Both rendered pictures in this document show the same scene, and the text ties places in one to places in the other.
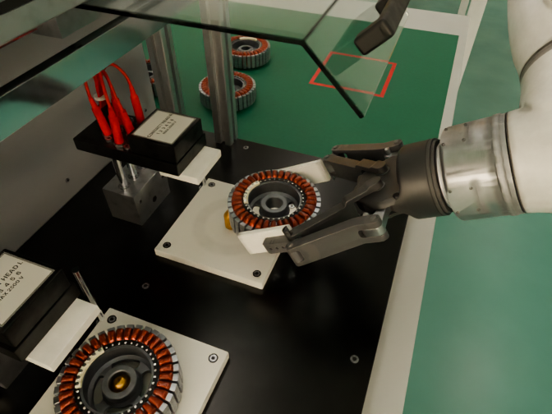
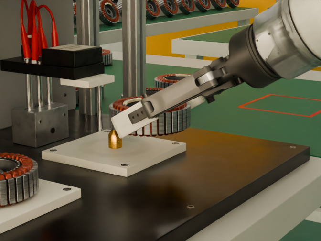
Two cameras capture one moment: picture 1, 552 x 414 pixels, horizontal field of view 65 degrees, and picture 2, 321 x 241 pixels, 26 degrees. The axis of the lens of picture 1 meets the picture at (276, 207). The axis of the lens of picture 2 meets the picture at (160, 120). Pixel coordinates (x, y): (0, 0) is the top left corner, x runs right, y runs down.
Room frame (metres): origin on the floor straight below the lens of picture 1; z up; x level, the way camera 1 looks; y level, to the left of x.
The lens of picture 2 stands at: (-0.53, -0.21, 1.06)
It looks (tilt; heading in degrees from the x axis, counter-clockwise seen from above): 14 degrees down; 12
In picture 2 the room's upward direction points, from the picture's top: straight up
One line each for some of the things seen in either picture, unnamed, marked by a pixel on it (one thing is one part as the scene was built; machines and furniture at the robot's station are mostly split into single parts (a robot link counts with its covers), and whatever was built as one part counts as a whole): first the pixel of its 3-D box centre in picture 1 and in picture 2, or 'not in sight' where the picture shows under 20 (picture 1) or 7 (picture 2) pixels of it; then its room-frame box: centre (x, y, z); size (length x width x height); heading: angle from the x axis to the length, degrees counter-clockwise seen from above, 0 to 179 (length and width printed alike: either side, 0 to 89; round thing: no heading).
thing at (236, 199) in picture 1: (273, 207); (150, 115); (0.38, 0.00, 0.84); 0.11 x 0.11 x 0.04
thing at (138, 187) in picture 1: (138, 190); (40, 123); (0.45, 0.19, 0.80); 0.08 x 0.05 x 0.06; 159
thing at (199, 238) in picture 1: (232, 227); (115, 150); (0.40, 0.06, 0.78); 0.15 x 0.15 x 0.01; 69
